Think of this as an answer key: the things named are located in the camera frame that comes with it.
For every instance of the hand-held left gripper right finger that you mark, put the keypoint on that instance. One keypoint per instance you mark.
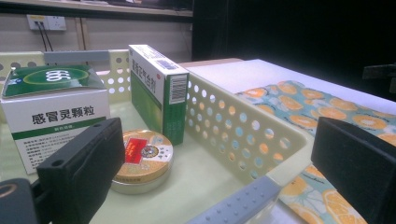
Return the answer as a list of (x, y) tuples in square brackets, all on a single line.
[(358, 161)]

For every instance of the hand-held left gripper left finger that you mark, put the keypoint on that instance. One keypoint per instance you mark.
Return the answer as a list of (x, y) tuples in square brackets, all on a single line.
[(84, 161)]

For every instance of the square green and white medicine box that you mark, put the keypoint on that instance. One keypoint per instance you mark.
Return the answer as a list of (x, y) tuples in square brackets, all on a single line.
[(53, 109)]

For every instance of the round gold tin with red label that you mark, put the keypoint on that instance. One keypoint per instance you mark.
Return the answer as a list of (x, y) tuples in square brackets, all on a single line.
[(146, 158)]

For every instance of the orange slice print tote bag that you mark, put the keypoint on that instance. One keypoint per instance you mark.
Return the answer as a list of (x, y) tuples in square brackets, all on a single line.
[(311, 105)]

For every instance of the tall green and white medicine box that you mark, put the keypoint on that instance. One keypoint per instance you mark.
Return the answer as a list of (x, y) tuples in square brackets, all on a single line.
[(155, 96)]

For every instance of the pale yellow perforated plastic basket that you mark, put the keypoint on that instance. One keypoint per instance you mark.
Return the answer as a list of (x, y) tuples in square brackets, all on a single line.
[(199, 183)]

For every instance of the black metal stand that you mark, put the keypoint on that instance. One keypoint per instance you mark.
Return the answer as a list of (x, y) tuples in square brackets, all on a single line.
[(379, 74)]

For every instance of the white wall socket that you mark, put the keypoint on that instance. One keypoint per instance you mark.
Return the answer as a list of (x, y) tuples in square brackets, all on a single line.
[(46, 22)]

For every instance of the dark horizontal wall bar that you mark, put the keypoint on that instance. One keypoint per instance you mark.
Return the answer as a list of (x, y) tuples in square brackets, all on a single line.
[(93, 11)]

